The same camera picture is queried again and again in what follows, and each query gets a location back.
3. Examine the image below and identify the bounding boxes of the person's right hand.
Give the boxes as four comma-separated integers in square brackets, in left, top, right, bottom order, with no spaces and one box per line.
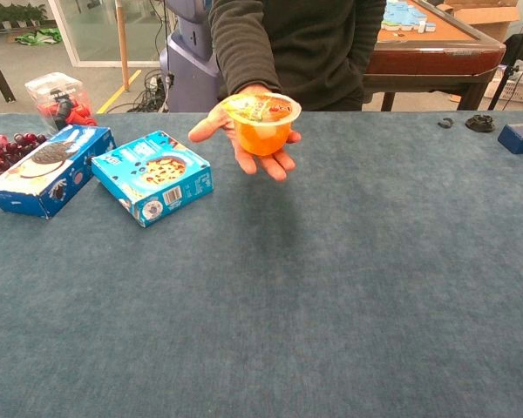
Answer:
[187,83,302,182]

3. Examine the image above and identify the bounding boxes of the orange fruit jelly cup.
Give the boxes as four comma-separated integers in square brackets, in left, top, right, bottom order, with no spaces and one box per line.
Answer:
[221,91,302,157]

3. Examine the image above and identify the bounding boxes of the person's dark sleeved right forearm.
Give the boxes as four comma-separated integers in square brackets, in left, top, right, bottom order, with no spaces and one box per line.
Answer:
[208,0,284,102]

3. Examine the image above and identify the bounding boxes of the lavender robot base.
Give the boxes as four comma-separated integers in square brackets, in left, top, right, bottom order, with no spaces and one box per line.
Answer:
[159,0,222,113]

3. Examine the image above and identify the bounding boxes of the person's dark sweater torso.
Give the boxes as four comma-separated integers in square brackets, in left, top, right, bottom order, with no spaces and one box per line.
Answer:
[261,0,387,112]

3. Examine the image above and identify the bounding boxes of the light blue cookie box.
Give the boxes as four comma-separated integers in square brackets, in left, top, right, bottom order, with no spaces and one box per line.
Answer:
[90,130,214,229]

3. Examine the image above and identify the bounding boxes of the wooden pole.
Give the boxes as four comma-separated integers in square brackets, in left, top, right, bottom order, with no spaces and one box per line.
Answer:
[114,0,131,92]

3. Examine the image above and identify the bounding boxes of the clear box with red items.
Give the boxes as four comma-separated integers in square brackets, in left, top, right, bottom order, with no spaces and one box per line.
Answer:
[24,71,98,134]

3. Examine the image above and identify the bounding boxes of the dark blue Oreo cookie box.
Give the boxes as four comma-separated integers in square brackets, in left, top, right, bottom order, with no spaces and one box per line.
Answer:
[0,124,117,220]

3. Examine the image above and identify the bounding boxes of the green cloth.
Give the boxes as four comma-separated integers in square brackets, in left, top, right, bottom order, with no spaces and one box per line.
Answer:
[15,28,64,46]

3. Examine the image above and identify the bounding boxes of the red grape bunch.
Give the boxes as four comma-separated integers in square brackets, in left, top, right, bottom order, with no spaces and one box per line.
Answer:
[0,132,49,178]

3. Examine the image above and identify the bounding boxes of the dark slanted table leg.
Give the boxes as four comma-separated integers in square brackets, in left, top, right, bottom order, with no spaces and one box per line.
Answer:
[0,37,17,105]

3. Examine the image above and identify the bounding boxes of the blue mahjong tile pile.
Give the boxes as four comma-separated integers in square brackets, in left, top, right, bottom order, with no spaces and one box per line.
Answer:
[381,0,437,34]

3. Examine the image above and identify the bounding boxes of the row of potted plants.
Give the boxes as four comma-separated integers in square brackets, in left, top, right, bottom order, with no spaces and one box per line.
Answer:
[0,3,48,30]

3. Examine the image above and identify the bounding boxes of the black tripod stand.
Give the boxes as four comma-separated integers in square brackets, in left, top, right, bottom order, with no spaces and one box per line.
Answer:
[487,0,523,111]

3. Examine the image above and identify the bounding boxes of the brown cardboard box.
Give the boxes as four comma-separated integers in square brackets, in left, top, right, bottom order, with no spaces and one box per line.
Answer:
[438,0,522,43]

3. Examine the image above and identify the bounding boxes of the dark blue small box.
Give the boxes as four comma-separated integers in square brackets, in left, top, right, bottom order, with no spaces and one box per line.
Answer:
[497,123,523,155]

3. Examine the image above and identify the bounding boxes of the black bag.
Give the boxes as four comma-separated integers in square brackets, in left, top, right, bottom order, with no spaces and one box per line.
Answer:
[503,33,523,66]

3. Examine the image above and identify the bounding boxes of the tangle of black floor cables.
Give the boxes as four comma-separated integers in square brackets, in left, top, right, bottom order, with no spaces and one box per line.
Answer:
[106,69,173,114]

